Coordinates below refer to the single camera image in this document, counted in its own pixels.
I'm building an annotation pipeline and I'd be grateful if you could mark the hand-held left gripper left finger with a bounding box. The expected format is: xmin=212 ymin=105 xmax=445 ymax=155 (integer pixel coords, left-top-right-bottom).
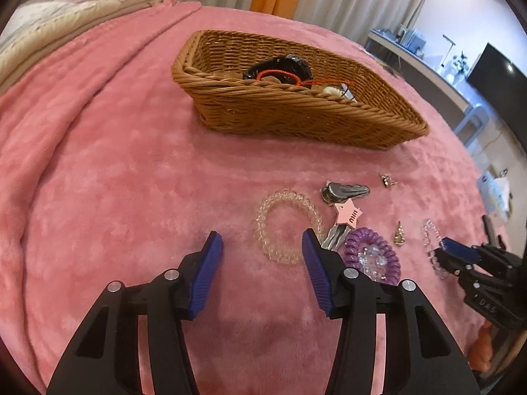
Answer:
xmin=46 ymin=231 xmax=225 ymax=395

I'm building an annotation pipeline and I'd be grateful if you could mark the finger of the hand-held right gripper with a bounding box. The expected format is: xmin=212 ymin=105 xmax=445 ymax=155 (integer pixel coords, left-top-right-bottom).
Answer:
xmin=435 ymin=249 xmax=474 ymax=278
xmin=440 ymin=236 xmax=509 ymax=266

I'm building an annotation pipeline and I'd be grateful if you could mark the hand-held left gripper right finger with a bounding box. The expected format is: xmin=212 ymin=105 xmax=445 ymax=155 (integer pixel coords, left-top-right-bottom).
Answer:
xmin=302 ymin=227 xmax=482 ymax=395

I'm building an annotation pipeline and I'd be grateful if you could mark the clear bead bracelet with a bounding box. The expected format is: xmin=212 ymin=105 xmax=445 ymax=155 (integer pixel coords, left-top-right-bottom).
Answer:
xmin=421 ymin=219 xmax=454 ymax=279

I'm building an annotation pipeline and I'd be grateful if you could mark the clear spiral hair tie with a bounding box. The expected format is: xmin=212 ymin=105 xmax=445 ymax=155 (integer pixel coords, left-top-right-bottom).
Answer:
xmin=253 ymin=188 xmax=324 ymax=265

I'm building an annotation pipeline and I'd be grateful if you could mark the brown wicker basket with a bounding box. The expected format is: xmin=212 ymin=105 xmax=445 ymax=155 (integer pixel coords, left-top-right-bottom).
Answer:
xmin=172 ymin=30 xmax=430 ymax=151

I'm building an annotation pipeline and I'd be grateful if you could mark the person's right hand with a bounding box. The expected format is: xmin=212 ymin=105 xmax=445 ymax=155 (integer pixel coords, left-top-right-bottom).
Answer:
xmin=470 ymin=324 xmax=494 ymax=374

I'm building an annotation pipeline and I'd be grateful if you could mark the white tissue pack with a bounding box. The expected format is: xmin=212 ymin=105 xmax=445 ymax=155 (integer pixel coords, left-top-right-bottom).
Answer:
xmin=478 ymin=172 xmax=512 ymax=220

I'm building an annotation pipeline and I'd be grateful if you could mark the pink star hair clip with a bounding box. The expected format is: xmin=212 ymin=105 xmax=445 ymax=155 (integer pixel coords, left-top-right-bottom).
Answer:
xmin=321 ymin=198 xmax=365 ymax=251

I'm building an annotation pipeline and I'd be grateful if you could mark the silver metal hair clip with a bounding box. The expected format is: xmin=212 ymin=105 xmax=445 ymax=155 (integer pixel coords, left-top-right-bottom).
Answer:
xmin=320 ymin=181 xmax=370 ymax=206

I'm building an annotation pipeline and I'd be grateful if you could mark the pink fleece blanket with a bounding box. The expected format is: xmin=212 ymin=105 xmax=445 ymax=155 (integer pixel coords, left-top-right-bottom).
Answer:
xmin=0 ymin=0 xmax=501 ymax=395

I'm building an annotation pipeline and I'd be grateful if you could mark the grey desk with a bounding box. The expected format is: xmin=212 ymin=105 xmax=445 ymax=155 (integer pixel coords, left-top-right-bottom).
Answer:
xmin=366 ymin=28 xmax=488 ymax=146

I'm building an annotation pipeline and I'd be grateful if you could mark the black flat screen monitor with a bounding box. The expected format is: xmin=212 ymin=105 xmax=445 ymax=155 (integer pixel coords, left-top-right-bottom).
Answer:
xmin=467 ymin=42 xmax=527 ymax=113

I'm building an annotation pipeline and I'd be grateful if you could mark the beige quilt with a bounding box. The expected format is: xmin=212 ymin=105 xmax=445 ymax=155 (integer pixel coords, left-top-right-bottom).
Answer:
xmin=0 ymin=0 xmax=179 ymax=91

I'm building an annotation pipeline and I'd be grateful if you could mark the purple spiral hair tie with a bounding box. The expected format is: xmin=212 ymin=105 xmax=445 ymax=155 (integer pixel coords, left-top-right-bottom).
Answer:
xmin=343 ymin=227 xmax=400 ymax=284

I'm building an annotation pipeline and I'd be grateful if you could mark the clear crystal bead hair tie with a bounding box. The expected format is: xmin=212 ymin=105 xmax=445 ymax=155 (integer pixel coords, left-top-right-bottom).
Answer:
xmin=357 ymin=245 xmax=390 ymax=273

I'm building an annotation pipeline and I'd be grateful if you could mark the red cord bracelet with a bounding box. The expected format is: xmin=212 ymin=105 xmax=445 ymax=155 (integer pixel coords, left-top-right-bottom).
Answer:
xmin=255 ymin=68 xmax=355 ymax=90

